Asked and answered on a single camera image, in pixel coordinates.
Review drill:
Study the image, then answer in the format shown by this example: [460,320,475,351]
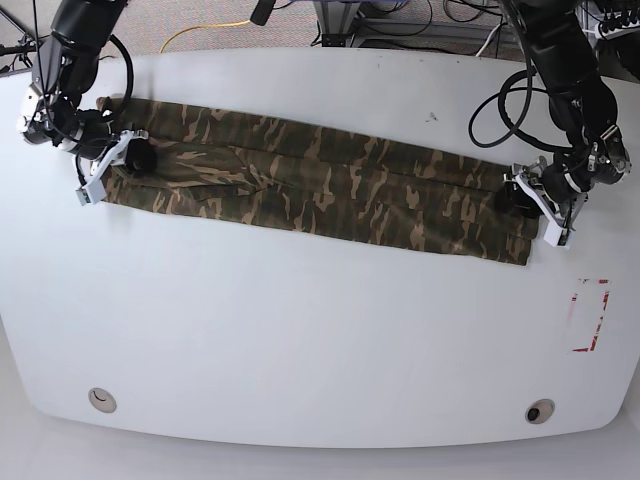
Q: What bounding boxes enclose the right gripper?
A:
[17,83,158,188]

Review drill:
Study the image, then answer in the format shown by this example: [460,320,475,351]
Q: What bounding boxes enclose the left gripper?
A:
[494,125,631,232]

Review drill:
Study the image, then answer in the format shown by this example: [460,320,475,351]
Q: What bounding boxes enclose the camouflage T-shirt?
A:
[103,98,539,266]

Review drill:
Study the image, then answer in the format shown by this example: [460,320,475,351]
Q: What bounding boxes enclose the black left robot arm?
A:
[498,1,631,248]

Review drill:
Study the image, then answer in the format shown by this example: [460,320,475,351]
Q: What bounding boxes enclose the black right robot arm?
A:
[17,1,157,205]

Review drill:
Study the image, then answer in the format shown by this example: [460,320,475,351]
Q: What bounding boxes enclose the red tape rectangle marking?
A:
[565,278,611,353]

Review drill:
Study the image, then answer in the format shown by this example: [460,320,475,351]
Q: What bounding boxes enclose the black tripod legs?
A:
[1,1,49,75]

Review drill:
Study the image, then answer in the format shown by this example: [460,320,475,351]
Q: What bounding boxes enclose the white power strip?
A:
[595,13,639,38]

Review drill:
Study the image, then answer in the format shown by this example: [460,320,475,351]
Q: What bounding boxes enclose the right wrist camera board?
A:
[76,181,107,206]

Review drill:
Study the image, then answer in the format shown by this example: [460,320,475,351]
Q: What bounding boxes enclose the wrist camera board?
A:
[76,181,107,206]
[543,223,573,249]

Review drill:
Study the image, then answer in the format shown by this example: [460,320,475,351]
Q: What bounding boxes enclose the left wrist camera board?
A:
[543,223,573,249]

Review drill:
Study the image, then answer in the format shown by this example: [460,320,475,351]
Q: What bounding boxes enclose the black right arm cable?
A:
[29,0,135,131]

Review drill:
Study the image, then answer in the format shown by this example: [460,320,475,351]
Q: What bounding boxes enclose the yellow cable on floor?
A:
[159,19,251,54]

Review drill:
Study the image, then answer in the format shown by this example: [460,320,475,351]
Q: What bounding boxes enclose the white cable on floor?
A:
[474,21,501,57]

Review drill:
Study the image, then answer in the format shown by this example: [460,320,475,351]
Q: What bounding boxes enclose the right table cable grommet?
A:
[525,399,555,425]

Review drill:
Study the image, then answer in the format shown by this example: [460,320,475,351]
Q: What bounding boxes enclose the table cable grommet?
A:
[525,399,555,425]
[88,388,117,414]

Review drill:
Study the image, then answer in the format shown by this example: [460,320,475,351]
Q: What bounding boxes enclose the aluminium frame stand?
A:
[310,1,434,48]

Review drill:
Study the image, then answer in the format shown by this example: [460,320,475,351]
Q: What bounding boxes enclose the left table cable grommet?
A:
[88,388,117,414]

